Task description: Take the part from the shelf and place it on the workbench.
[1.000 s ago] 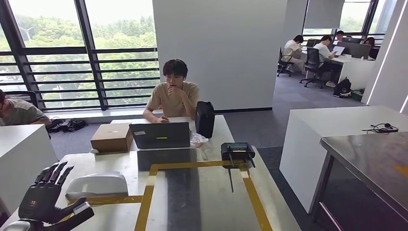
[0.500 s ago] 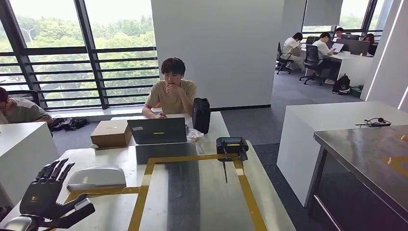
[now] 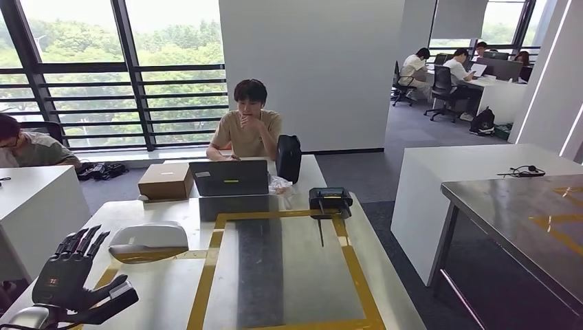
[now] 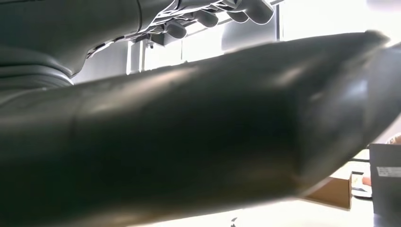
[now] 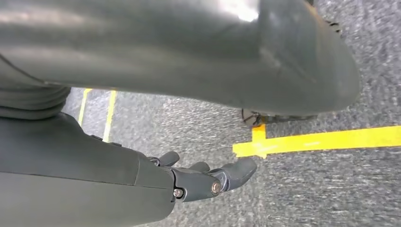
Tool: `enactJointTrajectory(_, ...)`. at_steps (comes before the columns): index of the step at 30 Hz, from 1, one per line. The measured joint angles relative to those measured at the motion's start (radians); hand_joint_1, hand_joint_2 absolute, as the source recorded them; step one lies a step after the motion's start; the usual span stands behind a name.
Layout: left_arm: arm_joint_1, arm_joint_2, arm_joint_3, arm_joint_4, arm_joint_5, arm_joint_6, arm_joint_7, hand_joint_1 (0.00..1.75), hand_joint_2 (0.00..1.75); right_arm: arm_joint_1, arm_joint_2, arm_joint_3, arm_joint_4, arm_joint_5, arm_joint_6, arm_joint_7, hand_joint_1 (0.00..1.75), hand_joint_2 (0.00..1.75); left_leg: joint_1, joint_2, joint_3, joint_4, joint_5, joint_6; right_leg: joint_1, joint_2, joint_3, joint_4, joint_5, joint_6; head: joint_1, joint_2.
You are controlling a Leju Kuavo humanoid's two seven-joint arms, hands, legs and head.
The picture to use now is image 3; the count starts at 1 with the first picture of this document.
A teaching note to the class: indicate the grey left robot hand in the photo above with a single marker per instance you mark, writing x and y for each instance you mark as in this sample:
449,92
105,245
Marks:
64,282

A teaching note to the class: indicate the white plastic mirror cover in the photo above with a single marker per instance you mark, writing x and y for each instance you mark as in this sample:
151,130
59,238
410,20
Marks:
150,237

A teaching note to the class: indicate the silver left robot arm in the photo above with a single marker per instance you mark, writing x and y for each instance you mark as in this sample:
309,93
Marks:
27,319

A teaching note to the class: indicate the person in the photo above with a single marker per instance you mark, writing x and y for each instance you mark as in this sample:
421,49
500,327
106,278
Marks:
38,150
479,49
413,70
248,134
523,61
457,73

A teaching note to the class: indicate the cardboard box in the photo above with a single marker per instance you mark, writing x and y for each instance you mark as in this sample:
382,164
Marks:
165,182

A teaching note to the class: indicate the black office chair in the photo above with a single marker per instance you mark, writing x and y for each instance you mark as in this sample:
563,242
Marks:
45,129
400,84
441,86

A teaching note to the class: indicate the grey laptop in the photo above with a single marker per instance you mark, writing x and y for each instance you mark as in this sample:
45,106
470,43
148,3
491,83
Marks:
230,178

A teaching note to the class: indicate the clear plastic bag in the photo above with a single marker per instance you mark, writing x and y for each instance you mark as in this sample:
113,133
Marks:
280,186

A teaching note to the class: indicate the dark window railing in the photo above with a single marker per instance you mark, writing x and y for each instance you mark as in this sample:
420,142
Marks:
177,67

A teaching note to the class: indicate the black router with antennas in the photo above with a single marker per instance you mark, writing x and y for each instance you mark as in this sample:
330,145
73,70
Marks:
330,196

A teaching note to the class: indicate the black backpack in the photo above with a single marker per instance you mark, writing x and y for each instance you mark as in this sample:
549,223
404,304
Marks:
483,122

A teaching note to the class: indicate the green plastic crate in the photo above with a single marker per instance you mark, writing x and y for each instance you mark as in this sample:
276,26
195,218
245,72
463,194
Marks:
502,132

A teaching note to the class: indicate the black headset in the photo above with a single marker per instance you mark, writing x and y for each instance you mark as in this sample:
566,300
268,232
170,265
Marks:
524,171

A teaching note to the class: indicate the grey roller blind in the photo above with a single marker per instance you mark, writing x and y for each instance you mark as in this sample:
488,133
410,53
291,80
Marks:
457,18

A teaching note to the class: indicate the grey monitor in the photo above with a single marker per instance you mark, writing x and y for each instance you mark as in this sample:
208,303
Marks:
501,69

